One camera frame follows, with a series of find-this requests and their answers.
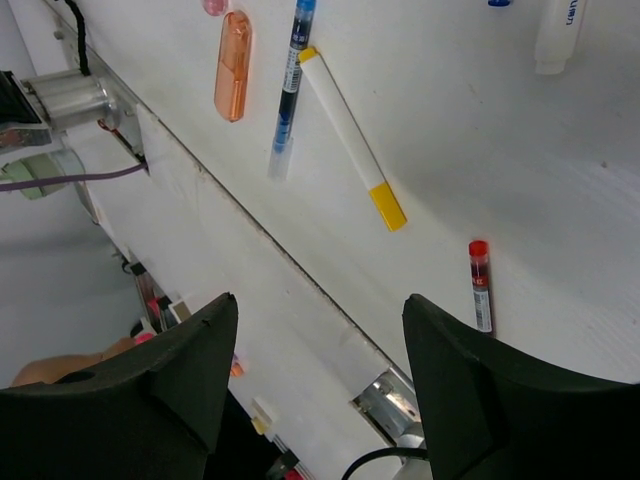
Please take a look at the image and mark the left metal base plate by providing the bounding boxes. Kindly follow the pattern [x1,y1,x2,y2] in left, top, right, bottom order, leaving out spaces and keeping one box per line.
[352,368,424,448]

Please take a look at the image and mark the blue gel pen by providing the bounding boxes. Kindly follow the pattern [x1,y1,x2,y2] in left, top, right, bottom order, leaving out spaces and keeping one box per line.
[268,0,316,181]

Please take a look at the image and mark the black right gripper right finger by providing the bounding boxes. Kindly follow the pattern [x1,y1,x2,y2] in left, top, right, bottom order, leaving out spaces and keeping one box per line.
[402,294,639,479]

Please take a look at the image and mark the black cable loop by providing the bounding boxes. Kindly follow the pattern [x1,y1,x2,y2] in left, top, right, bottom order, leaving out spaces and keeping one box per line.
[64,0,92,77]

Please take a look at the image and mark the blue pen centre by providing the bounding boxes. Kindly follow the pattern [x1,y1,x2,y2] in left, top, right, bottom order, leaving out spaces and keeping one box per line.
[487,0,511,8]

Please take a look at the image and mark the pink white marker pen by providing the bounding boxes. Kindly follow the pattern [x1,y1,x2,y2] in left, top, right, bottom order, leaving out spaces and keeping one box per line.
[534,0,588,75]

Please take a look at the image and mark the red gel pen lower right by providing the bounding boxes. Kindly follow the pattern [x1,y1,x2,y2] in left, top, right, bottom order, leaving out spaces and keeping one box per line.
[468,240,494,335]

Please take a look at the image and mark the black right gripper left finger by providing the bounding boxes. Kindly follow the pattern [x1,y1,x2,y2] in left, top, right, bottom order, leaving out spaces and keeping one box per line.
[1,293,238,479]

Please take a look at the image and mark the orange eraser case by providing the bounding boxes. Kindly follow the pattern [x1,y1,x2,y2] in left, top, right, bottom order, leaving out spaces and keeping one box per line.
[214,10,253,123]

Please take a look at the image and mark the yellow capped white marker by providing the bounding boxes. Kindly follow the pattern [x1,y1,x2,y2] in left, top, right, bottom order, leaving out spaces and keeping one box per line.
[298,47,407,232]

